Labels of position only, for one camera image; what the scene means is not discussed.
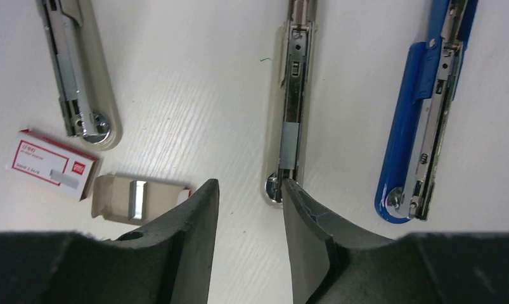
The beige black stapler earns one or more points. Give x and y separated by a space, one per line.
86 97
289 99

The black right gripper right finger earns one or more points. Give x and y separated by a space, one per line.
333 260

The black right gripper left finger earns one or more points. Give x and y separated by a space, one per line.
168 260

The red white staple box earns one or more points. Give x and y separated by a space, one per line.
53 164

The blue stapler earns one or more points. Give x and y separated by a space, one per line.
407 178

